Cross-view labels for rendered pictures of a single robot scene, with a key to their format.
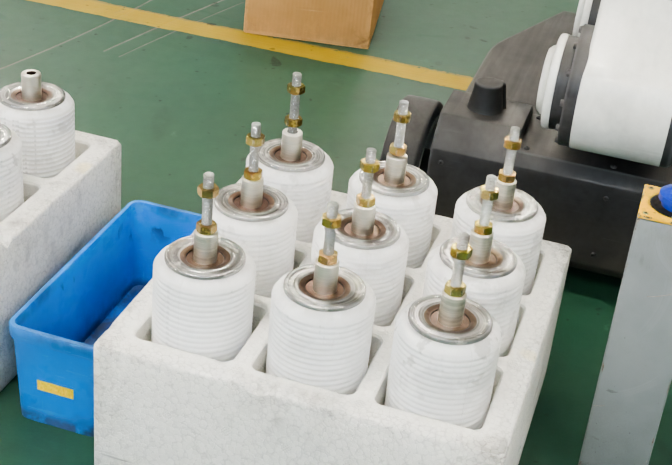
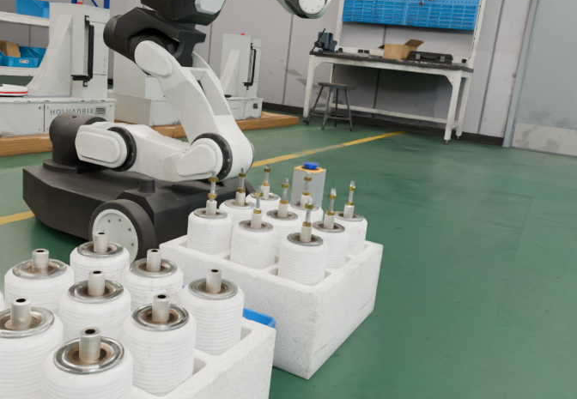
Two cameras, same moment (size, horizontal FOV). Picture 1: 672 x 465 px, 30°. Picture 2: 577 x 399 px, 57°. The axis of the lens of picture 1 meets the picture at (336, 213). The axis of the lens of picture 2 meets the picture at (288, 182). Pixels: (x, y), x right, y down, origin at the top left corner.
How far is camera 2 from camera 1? 1.44 m
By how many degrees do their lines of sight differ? 74
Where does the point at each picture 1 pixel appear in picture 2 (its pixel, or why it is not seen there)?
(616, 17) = (221, 124)
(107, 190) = not seen: hidden behind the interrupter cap
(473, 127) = (159, 197)
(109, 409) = (318, 326)
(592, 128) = (236, 166)
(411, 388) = (359, 243)
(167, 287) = (319, 253)
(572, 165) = (192, 196)
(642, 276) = (316, 193)
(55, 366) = not seen: hidden behind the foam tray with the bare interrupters
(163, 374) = (333, 289)
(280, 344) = (338, 253)
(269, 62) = not seen: outside the picture
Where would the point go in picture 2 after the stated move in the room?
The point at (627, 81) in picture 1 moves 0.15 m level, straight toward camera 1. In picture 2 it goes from (239, 145) to (287, 154)
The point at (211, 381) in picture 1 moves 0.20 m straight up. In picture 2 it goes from (343, 279) to (355, 185)
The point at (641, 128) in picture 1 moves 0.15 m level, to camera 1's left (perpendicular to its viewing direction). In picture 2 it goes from (246, 160) to (229, 169)
